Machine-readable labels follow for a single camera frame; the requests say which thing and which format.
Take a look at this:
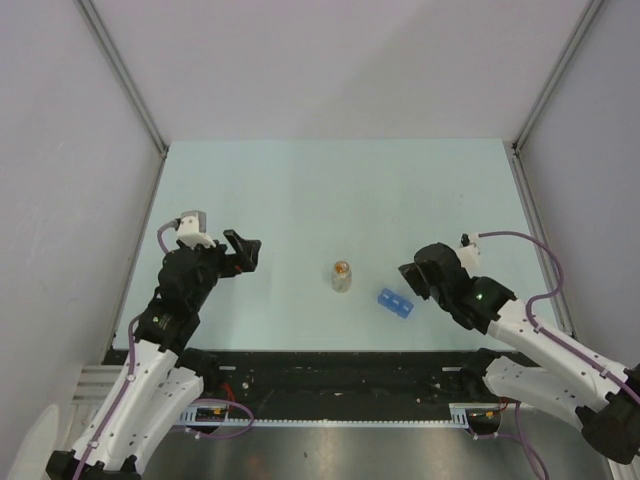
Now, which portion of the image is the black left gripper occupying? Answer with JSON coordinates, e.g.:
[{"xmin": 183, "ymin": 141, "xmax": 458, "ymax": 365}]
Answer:
[{"xmin": 185, "ymin": 229, "xmax": 260, "ymax": 310}]

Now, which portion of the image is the grey aluminium corner profile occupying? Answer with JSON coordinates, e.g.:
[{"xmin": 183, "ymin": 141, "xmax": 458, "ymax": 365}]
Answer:
[{"xmin": 510, "ymin": 0, "xmax": 609, "ymax": 154}]

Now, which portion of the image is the blue plastic pill organizer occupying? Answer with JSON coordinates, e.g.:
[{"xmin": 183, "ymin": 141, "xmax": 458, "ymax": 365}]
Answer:
[{"xmin": 377, "ymin": 288, "xmax": 414, "ymax": 319}]

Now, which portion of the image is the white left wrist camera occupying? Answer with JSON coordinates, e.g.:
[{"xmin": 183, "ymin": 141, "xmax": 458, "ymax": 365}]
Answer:
[{"xmin": 177, "ymin": 210, "xmax": 215, "ymax": 249}]

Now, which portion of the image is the left aluminium frame profile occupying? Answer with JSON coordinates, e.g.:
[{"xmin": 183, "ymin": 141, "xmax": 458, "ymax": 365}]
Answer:
[{"xmin": 74, "ymin": 0, "xmax": 169, "ymax": 156}]

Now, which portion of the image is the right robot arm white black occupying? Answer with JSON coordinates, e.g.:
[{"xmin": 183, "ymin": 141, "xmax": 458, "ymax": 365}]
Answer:
[{"xmin": 399, "ymin": 241, "xmax": 639, "ymax": 465}]

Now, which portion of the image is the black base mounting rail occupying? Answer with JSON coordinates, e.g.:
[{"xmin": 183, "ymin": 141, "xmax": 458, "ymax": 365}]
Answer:
[{"xmin": 178, "ymin": 349, "xmax": 514, "ymax": 423}]

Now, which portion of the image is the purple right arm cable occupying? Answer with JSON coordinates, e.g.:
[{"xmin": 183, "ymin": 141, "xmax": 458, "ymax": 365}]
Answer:
[{"xmin": 469, "ymin": 229, "xmax": 640, "ymax": 480}]

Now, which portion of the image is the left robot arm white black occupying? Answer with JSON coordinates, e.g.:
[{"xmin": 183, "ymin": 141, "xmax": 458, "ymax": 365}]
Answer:
[{"xmin": 45, "ymin": 230, "xmax": 262, "ymax": 479}]

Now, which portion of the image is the white slotted cable duct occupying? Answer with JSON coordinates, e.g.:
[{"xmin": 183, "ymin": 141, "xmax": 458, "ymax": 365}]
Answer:
[{"xmin": 179, "ymin": 402, "xmax": 501, "ymax": 430}]

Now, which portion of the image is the clear glass pill bottle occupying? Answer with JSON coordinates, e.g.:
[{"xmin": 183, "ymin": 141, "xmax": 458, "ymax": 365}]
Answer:
[{"xmin": 331, "ymin": 260, "xmax": 352, "ymax": 293}]

